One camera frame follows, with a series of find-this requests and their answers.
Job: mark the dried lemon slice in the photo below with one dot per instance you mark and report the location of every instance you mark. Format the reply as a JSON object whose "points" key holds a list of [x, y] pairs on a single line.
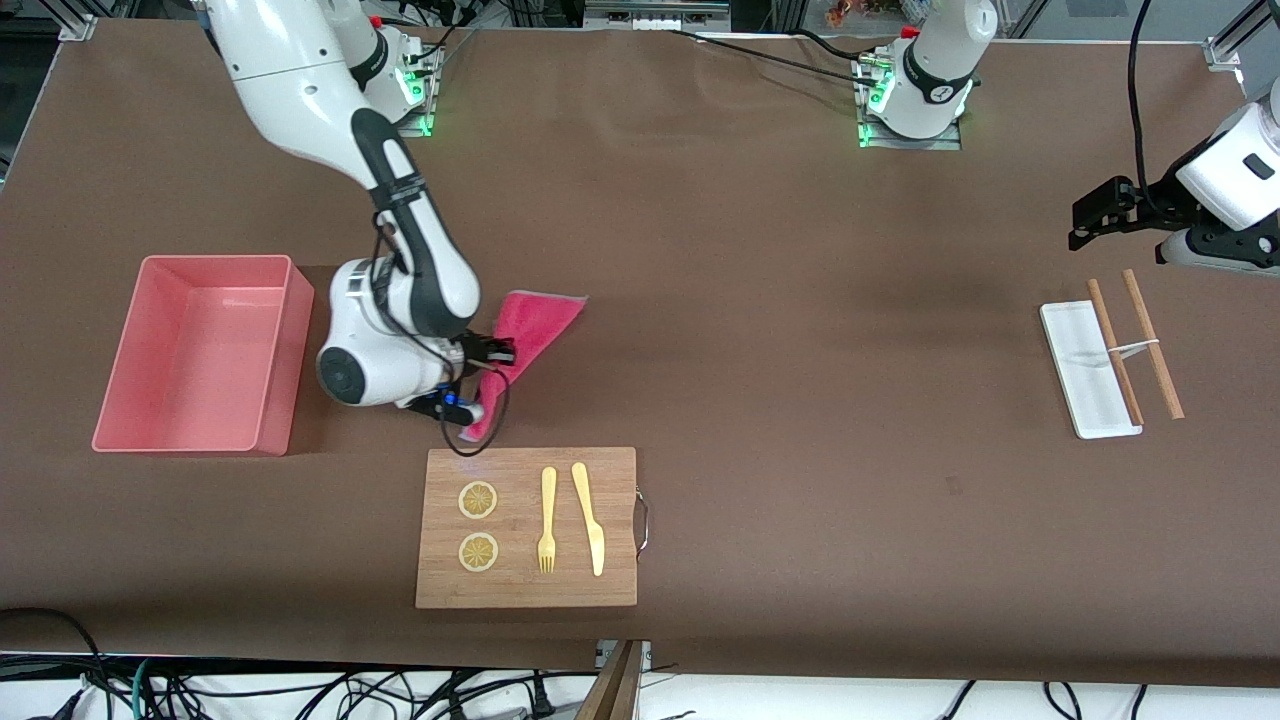
{"points": [[478, 552], [478, 500]]}

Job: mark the yellow plastic fork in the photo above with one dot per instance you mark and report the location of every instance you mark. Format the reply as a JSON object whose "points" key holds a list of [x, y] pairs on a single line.
{"points": [[548, 490]]}

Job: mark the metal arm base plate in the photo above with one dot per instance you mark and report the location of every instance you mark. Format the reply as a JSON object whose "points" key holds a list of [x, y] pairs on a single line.
{"points": [[920, 143], [420, 125]]}

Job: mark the wooden post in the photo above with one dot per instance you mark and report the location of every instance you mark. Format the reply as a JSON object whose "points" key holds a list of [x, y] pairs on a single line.
{"points": [[612, 690]]}

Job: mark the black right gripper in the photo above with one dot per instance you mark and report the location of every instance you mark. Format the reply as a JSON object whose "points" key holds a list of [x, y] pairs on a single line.
{"points": [[478, 350]]}

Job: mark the white rubber band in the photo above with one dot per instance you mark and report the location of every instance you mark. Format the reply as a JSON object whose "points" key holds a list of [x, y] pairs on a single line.
{"points": [[1130, 347]]}

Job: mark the red cloth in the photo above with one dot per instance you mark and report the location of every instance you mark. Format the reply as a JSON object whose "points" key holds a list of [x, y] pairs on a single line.
{"points": [[540, 320]]}

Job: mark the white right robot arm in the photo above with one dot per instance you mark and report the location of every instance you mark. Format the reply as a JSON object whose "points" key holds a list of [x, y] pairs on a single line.
{"points": [[300, 90]]}

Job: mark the aluminium corner profile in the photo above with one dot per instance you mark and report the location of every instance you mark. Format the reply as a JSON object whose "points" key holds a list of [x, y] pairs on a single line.
{"points": [[1228, 48], [78, 25]]}

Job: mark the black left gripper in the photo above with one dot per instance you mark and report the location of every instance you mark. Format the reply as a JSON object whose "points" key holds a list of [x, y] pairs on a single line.
{"points": [[1143, 207]]}

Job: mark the pink plastic bin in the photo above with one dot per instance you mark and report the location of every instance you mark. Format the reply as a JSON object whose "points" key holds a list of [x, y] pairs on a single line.
{"points": [[200, 360]]}

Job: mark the colourful toy pile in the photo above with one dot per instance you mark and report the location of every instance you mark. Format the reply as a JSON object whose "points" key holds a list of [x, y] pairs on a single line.
{"points": [[860, 10]]}

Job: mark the small metal bracket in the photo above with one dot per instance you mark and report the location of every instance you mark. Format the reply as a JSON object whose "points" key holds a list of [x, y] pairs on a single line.
{"points": [[646, 655]]}

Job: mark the aluminium frame rail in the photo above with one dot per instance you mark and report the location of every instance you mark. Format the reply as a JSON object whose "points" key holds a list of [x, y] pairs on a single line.
{"points": [[650, 15]]}

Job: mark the white rectangular tray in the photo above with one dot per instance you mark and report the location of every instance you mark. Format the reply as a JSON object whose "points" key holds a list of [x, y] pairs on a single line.
{"points": [[1085, 380]]}

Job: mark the yellow plastic knife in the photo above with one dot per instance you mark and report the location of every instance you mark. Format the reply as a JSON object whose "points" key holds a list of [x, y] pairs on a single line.
{"points": [[596, 545]]}

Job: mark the wooden cutting board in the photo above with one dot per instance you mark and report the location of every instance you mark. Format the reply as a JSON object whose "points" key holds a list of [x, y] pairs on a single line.
{"points": [[520, 470]]}

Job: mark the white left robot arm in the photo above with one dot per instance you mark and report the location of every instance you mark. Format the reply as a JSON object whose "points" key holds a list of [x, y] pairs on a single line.
{"points": [[1230, 180]]}

